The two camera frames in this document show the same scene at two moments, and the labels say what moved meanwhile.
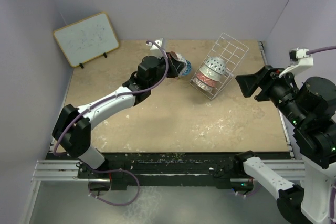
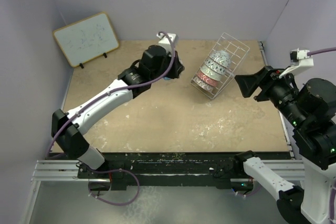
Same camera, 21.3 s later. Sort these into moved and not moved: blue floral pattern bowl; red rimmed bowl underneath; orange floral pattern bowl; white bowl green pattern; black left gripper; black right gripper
Moved: blue floral pattern bowl; red rimmed bowl underneath
Not moved: orange floral pattern bowl; white bowl green pattern; black right gripper; black left gripper
